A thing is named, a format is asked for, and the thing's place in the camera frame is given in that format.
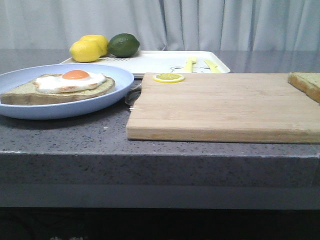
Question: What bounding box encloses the fried egg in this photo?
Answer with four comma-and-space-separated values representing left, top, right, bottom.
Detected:
32, 70, 107, 94

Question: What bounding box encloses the bread slice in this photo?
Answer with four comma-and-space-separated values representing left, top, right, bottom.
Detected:
0, 76, 116, 106
287, 72, 320, 103

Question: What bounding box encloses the light blue round plate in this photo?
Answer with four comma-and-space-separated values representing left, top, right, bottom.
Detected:
0, 63, 134, 120

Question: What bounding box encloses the white rectangular tray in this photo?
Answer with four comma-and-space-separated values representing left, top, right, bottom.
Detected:
59, 50, 231, 75

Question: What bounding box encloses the lemon slice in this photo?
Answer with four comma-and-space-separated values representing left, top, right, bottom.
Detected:
152, 72, 185, 83

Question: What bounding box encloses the yellow plastic fork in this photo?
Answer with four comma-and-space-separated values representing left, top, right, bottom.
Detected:
183, 56, 197, 73

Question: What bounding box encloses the yellow plastic knife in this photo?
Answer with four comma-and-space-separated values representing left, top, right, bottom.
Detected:
204, 59, 221, 74

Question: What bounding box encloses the green lime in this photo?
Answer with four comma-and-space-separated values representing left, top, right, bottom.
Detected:
107, 33, 140, 58

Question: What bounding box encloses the white curtain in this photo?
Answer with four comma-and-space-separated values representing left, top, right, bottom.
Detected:
0, 0, 320, 52

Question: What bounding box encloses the wooden cutting board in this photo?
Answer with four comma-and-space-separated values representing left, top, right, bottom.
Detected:
126, 73, 320, 144

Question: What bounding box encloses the rear yellow lemon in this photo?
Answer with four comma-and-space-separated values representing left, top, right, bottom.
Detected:
80, 34, 109, 57

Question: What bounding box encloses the yellow lemon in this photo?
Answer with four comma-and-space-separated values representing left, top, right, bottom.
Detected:
69, 40, 103, 63
80, 34, 109, 57

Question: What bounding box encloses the front yellow lemon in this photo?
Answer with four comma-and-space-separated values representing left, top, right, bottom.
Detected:
69, 40, 103, 63

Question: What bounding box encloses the metal cutting board handle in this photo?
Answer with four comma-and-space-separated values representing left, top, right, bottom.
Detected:
124, 84, 141, 111

